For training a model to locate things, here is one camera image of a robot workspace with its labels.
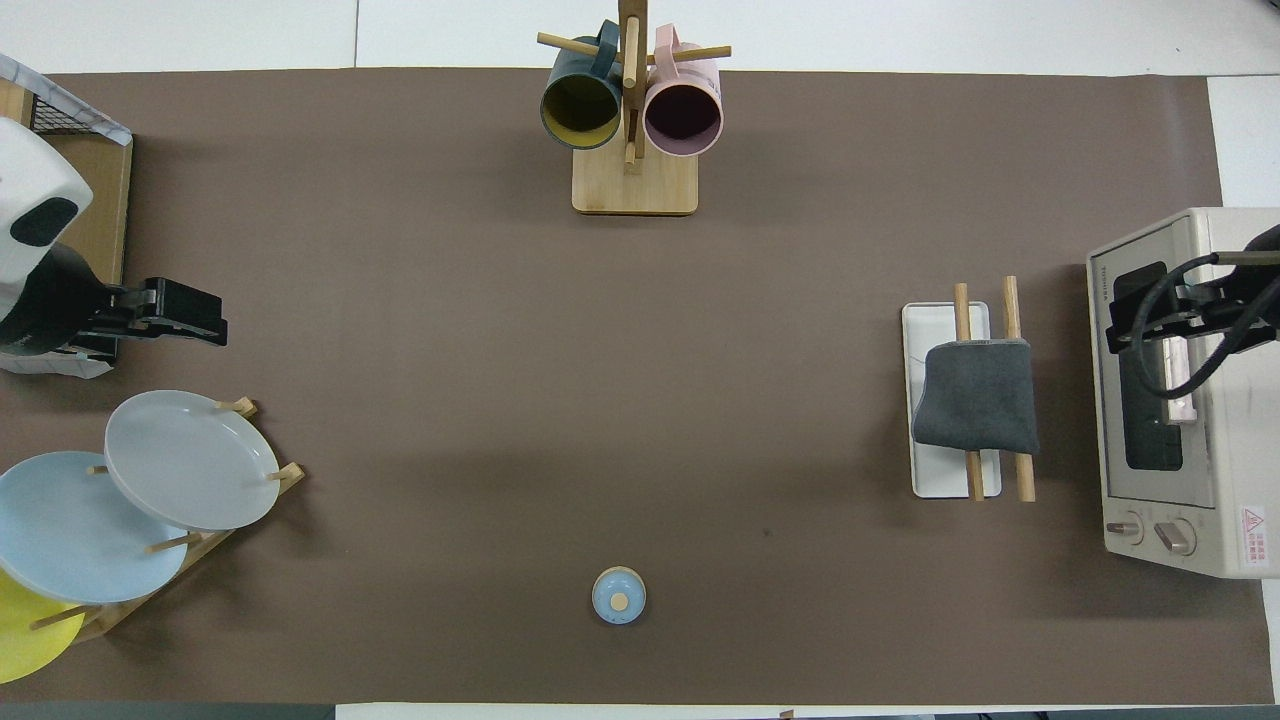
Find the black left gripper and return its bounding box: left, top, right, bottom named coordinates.
left=0, top=243, right=229, bottom=359

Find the light blue plate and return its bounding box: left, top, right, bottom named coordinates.
left=0, top=451, right=189, bottom=605

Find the beige toaster oven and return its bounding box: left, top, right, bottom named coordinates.
left=1086, top=207, right=1280, bottom=579

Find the blue jar wooden knob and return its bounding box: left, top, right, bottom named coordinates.
left=592, top=566, right=648, bottom=626

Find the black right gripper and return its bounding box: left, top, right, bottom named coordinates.
left=1105, top=225, right=1280, bottom=354

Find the white marble-patterned sheet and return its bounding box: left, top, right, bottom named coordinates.
left=0, top=345, right=116, bottom=379
left=0, top=52, right=133, bottom=146

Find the wooden mug tree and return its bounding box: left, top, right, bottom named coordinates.
left=537, top=0, right=733, bottom=217

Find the black wire basket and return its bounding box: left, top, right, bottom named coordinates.
left=28, top=92, right=86, bottom=136

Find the pink mug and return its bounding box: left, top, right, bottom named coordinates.
left=643, top=25, right=724, bottom=158

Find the brown table mat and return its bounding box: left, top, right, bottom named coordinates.
left=0, top=68, right=1276, bottom=706

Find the grey plate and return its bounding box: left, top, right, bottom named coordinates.
left=104, top=390, right=282, bottom=532

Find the wooden box with mesh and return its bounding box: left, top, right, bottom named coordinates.
left=0, top=78, right=134, bottom=361

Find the dark teal mug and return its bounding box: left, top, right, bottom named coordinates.
left=540, top=20, right=626, bottom=151

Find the purple and grey towel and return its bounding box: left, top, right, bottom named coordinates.
left=911, top=339, right=1041, bottom=456

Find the yellow plate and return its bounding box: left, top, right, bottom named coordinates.
left=0, top=568, right=87, bottom=685

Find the wooden plate rack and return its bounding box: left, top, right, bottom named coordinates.
left=30, top=397, right=307, bottom=643

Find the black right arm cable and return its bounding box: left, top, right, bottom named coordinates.
left=1130, top=250, right=1280, bottom=401

